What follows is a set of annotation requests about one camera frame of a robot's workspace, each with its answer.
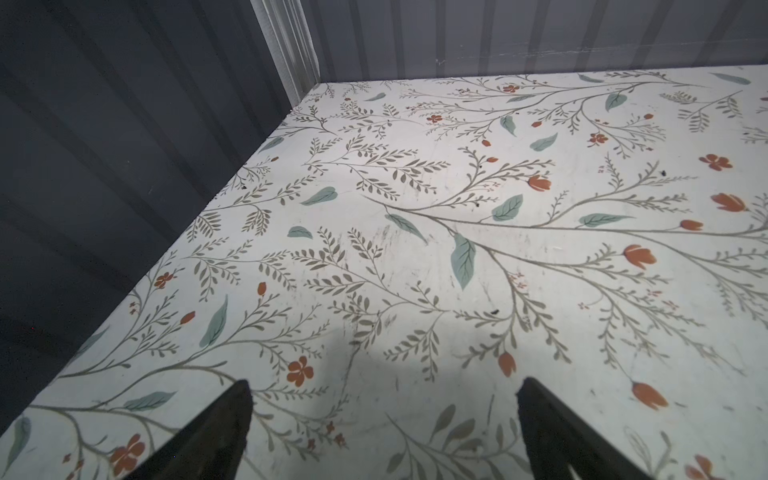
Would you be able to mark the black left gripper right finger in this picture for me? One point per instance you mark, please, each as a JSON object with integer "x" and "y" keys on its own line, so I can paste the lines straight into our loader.
{"x": 560, "y": 445}

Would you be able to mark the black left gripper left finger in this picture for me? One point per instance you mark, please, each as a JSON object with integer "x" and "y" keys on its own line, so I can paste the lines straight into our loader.
{"x": 211, "y": 446}

